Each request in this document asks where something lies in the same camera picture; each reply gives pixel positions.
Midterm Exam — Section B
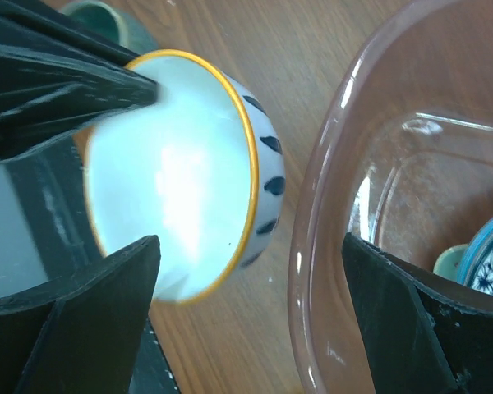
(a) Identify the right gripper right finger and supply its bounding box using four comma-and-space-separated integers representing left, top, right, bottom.
342, 233, 493, 393

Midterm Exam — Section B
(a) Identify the mint green divided tray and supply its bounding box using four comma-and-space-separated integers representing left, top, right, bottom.
432, 244, 468, 282

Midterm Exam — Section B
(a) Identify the pink translucent plastic bin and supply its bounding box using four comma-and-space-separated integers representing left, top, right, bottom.
288, 1, 493, 393

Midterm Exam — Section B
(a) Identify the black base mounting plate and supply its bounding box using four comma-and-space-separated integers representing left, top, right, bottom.
128, 318, 181, 394

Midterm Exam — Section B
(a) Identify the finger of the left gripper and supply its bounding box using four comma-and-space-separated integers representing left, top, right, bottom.
0, 44, 159, 160
0, 1, 137, 66

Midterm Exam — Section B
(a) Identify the teal ceramic mug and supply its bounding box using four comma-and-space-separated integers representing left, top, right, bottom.
59, 1, 159, 55

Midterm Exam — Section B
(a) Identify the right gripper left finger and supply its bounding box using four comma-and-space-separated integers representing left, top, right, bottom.
0, 236, 160, 393

